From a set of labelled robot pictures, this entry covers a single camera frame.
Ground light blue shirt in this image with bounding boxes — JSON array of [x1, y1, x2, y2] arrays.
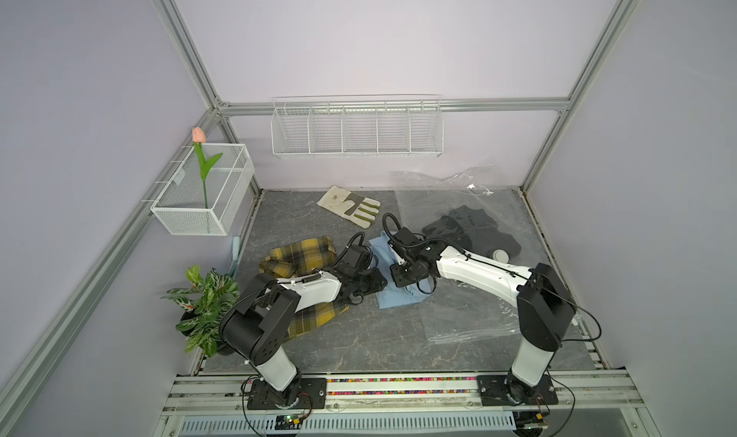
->
[[370, 233, 432, 310]]

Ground yellow plaid shirt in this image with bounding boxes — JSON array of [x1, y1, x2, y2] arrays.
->
[[258, 235, 349, 342]]

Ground black shirt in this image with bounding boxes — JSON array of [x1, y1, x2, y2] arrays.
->
[[421, 206, 522, 258]]

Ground clear plastic vacuum bag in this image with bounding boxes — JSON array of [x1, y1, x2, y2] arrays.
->
[[392, 166, 550, 344]]

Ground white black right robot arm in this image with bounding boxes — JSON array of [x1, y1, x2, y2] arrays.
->
[[387, 227, 576, 406]]

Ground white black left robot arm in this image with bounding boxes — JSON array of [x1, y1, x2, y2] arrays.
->
[[219, 245, 387, 408]]

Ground white vacuum bag valve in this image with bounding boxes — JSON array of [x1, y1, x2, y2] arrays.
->
[[492, 249, 510, 263]]

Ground cream green work glove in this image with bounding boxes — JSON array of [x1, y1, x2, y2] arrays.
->
[[317, 185, 381, 229]]

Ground green potted plant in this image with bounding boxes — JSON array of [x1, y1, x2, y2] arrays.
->
[[161, 265, 239, 358]]

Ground pink artificial tulip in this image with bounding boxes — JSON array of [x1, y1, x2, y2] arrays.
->
[[192, 127, 223, 209]]

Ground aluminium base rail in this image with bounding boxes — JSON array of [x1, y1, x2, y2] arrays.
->
[[162, 370, 645, 416]]

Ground white wire wall shelf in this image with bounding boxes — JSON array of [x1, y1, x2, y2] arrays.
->
[[271, 94, 445, 158]]

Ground white wire side basket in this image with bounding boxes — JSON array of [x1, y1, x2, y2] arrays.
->
[[141, 143, 257, 237]]

